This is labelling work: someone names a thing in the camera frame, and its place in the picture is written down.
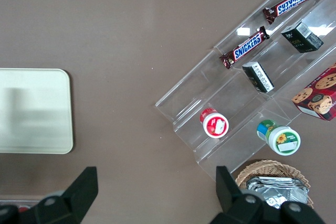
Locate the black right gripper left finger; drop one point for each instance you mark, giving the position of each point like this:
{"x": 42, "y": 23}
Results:
{"x": 78, "y": 195}

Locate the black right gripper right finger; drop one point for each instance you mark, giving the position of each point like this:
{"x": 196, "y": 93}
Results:
{"x": 231, "y": 197}

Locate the light wicker basket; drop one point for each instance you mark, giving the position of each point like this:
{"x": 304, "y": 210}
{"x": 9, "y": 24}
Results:
{"x": 296, "y": 169}

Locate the cream plastic tray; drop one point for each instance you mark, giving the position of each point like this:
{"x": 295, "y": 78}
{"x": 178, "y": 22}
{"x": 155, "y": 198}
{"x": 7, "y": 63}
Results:
{"x": 34, "y": 111}

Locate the silver foil packets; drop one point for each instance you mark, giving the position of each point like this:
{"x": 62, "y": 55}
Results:
{"x": 273, "y": 191}

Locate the red lid yoghurt cup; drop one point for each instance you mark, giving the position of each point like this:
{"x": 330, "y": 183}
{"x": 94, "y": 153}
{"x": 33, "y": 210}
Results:
{"x": 214, "y": 123}

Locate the green lid yoghurt cup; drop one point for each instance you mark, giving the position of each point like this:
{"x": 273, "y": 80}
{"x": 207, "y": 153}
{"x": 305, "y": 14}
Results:
{"x": 279, "y": 137}

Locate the clear acrylic step shelf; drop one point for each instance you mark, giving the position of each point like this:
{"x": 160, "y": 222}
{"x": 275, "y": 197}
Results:
{"x": 199, "y": 90}

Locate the small black carton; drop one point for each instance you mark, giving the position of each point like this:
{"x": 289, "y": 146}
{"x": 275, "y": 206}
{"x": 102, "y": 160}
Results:
{"x": 258, "y": 77}
{"x": 302, "y": 37}

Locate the red chocolate chip cookie box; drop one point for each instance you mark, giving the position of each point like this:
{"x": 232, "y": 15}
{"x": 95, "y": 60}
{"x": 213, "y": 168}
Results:
{"x": 319, "y": 95}

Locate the Snickers bar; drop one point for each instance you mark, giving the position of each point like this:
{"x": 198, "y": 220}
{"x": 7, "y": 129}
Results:
{"x": 244, "y": 51}
{"x": 291, "y": 1}

